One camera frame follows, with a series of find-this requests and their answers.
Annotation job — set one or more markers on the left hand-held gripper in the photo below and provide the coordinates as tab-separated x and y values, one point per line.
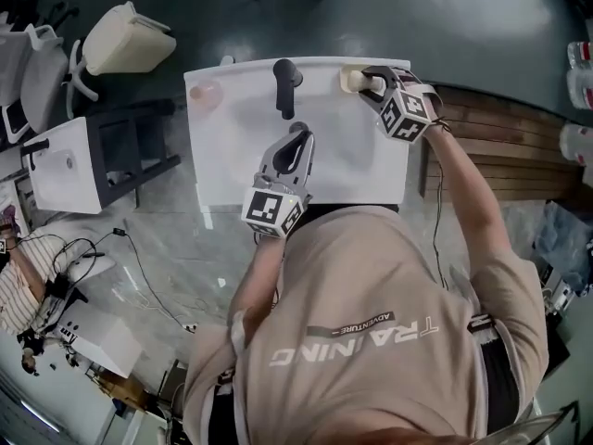
268	209

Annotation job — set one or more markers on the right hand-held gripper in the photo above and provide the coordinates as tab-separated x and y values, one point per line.
404	114

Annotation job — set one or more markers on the cream bar of soap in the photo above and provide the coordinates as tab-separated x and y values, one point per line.
363	81

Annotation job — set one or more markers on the person's right forearm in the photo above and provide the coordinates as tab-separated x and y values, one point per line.
468	188

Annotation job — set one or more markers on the person's left forearm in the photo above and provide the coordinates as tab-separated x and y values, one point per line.
261	271

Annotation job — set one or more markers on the pink translucent round dish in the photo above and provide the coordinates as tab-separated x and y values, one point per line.
206	94

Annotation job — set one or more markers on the large white sink basin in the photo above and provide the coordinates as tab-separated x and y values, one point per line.
352	156

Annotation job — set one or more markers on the black sink faucet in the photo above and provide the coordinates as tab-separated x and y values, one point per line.
285	86

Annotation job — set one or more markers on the wooden slatted pallet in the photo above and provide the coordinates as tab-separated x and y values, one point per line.
505	156

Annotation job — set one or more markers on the person's beige printed shirt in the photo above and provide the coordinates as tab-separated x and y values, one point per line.
361	332

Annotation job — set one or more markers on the beige office chair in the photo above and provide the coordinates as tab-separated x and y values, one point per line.
127	40

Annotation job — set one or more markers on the white power strip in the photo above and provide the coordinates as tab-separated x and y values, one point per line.
191	327

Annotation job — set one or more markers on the clear water bottle pack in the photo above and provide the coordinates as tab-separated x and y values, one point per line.
576	142
581	74

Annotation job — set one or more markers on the small white sink basin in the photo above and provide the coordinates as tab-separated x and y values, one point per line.
65	169

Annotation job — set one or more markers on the blue plastic bag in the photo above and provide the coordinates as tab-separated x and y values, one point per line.
565	239

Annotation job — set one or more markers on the small black faucet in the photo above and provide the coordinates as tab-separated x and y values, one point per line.
34	148

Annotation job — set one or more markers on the white office chair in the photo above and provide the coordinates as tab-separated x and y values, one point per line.
44	77

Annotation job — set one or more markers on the white cardboard box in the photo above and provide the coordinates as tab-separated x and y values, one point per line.
99	336

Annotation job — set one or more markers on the black metal stand frame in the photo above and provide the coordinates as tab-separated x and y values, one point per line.
134	132

